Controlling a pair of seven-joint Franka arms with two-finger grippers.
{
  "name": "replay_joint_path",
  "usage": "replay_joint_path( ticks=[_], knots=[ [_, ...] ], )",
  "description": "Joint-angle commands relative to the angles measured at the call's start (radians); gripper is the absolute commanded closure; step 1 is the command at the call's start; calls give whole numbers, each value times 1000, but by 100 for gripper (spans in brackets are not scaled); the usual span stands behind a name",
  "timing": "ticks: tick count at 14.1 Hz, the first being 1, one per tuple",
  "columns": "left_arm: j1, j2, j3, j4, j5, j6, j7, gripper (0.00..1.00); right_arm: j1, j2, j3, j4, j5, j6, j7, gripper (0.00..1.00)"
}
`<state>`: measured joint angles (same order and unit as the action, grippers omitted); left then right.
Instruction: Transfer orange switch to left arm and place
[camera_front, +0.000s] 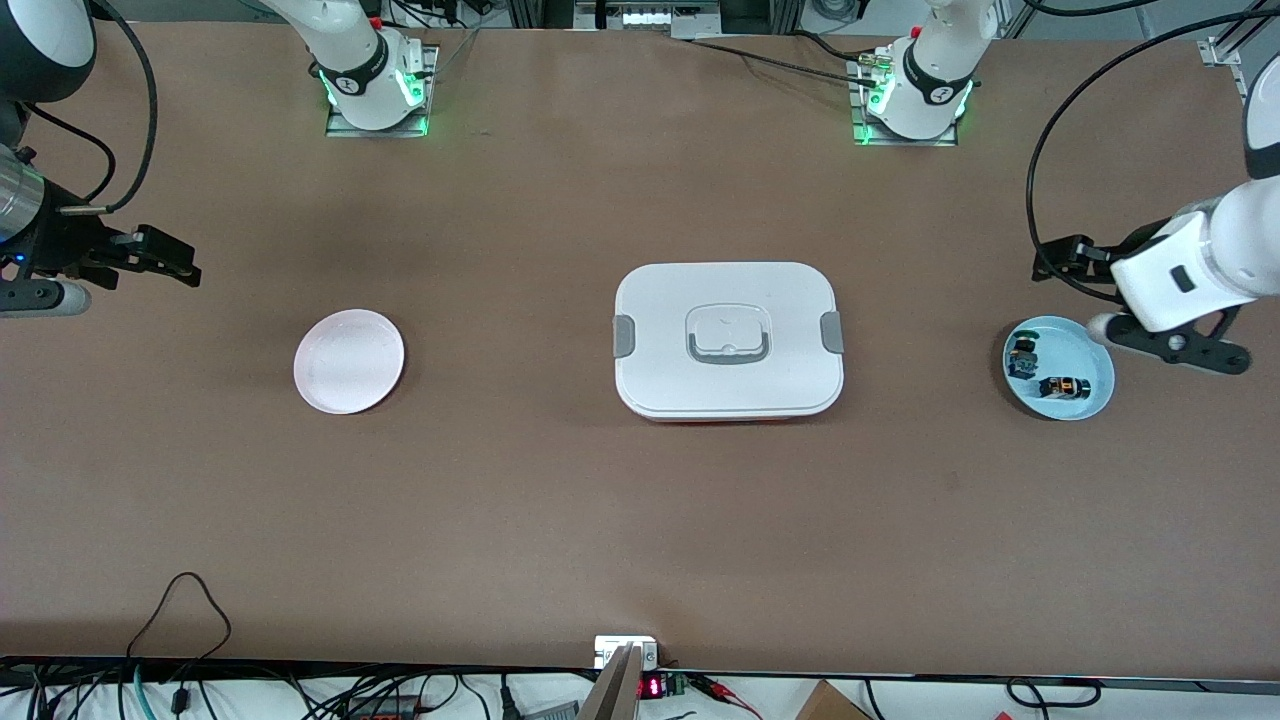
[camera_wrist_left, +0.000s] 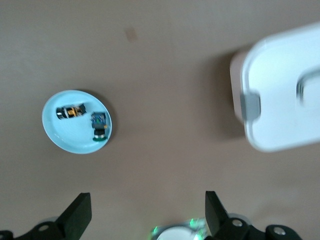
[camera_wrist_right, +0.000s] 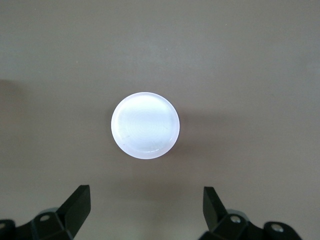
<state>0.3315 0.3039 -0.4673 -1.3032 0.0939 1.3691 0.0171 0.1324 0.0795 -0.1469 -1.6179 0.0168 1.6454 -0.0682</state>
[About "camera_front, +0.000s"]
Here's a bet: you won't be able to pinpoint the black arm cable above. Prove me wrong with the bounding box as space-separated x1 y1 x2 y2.
1025 0 1280 303
20 0 159 213

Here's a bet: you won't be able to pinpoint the wooden bar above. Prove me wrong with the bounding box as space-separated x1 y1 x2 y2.
580 643 646 720

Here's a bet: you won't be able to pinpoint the white lunch box grey clips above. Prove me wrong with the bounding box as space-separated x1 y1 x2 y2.
612 262 846 423

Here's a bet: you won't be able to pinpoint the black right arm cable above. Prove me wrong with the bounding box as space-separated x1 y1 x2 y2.
20 0 159 213

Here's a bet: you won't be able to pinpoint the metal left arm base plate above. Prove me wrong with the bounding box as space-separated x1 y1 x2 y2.
850 50 959 148

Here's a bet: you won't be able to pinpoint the small white socket box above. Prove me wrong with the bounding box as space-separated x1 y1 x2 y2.
594 636 659 669

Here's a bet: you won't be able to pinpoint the aluminium frame structure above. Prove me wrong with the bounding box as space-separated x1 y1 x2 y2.
505 0 801 41

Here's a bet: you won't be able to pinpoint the pink round plate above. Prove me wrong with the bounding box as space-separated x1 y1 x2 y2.
293 310 406 416

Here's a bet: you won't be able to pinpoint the brown cardboard box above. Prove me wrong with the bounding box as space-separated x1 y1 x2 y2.
795 680 871 720

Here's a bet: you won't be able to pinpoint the black cable across table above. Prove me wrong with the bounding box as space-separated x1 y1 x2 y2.
685 38 881 86

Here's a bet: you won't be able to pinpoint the black cable loop with plug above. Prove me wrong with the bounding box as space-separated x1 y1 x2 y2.
1005 678 1103 711

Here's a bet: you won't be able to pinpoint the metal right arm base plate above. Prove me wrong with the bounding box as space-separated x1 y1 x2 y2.
325 45 441 139

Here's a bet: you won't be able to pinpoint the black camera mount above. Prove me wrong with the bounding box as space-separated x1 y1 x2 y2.
1105 305 1253 377
0 268 119 306

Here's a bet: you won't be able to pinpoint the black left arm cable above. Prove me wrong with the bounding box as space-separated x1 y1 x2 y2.
1025 0 1280 303

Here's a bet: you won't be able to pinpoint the thin black looped cable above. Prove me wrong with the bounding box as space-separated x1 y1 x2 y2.
125 572 233 691

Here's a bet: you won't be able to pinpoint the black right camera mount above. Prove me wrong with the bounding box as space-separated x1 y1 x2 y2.
0 268 119 306

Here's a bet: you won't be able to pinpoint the light blue round plate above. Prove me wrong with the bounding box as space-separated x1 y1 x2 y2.
1002 316 1116 422

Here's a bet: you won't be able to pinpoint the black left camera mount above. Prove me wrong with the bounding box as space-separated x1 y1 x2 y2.
1105 305 1253 377

